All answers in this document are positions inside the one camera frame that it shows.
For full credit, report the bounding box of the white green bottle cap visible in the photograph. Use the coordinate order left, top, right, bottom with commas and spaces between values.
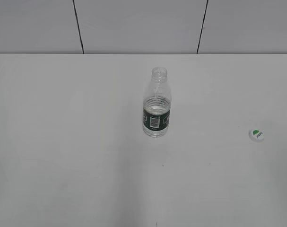
248, 129, 265, 142

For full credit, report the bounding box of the clear plastic water bottle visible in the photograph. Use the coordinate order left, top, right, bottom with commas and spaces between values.
143, 67, 172, 138

